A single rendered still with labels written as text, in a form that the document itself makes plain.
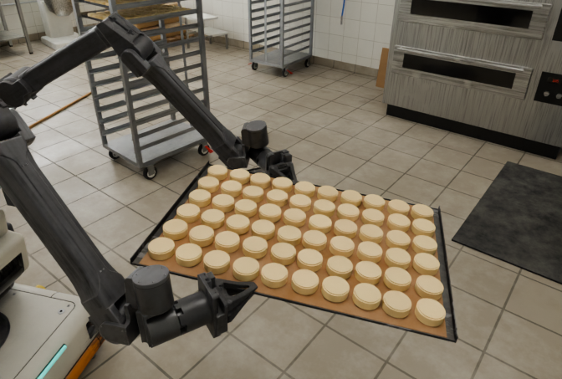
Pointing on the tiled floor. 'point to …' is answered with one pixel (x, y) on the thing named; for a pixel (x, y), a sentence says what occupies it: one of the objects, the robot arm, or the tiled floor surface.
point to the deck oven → (479, 49)
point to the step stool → (206, 28)
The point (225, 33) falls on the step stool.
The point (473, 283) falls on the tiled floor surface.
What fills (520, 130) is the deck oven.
